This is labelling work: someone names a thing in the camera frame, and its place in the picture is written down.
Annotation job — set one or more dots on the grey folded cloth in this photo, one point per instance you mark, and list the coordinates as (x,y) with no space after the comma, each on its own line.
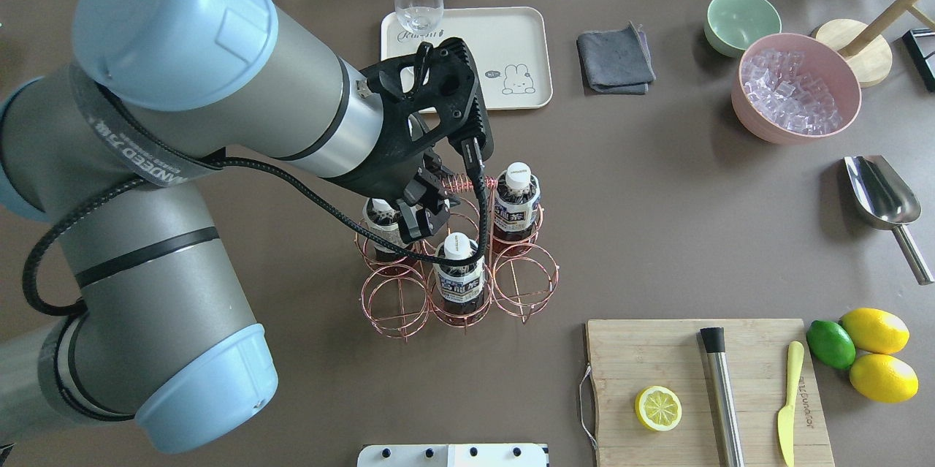
(616,62)

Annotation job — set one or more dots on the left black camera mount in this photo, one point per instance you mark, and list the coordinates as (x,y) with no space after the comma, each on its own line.
(443,77)

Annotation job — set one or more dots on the wooden cup rack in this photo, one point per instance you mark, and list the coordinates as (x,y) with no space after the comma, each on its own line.
(864,49)

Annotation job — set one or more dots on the black mirror tray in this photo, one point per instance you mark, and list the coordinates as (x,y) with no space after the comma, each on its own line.
(912,40)

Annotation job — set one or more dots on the yellow lemon near lime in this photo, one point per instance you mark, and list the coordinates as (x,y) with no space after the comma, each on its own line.
(876,331)

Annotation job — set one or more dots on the copper wire bottle basket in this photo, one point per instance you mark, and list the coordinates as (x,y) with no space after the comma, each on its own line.
(399,298)

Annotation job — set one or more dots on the yellow-green plastic knife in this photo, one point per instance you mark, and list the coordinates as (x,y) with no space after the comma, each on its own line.
(785,418)

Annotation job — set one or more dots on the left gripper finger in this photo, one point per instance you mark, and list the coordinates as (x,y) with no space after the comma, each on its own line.
(431,175)
(420,222)

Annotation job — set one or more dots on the tea bottle three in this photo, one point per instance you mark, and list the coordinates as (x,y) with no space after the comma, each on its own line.
(381,219)

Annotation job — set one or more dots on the tea bottle one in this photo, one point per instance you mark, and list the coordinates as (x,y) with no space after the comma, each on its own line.
(517,204)

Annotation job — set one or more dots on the steel muddler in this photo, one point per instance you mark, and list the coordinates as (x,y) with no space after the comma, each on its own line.
(713,339)

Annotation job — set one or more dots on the steel ice scoop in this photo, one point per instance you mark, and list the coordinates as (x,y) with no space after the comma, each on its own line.
(887,203)

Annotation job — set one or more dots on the cream rabbit tray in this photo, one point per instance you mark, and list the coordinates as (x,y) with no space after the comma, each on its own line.
(510,51)

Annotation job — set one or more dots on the green empty bowl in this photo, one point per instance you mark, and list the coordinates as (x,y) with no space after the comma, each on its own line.
(732,26)

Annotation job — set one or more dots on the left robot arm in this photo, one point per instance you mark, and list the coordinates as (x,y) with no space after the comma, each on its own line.
(152,323)

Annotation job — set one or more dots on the tea bottle two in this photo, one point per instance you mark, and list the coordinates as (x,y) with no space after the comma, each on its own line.
(461,287)

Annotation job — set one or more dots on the pink bowl of ice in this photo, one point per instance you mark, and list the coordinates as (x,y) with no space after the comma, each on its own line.
(792,89)

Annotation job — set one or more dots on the green lime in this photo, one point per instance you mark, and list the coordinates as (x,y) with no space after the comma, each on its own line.
(831,344)

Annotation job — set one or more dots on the half lemon slice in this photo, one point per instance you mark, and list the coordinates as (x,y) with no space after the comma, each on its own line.
(658,408)

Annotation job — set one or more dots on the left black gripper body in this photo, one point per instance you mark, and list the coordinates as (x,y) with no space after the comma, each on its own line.
(385,169)

